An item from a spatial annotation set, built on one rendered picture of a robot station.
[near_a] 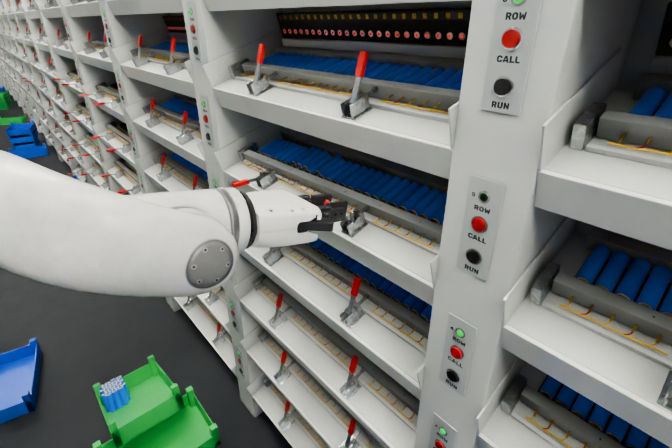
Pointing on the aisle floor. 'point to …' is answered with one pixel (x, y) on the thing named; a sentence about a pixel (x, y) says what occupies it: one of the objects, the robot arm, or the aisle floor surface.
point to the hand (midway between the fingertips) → (328, 207)
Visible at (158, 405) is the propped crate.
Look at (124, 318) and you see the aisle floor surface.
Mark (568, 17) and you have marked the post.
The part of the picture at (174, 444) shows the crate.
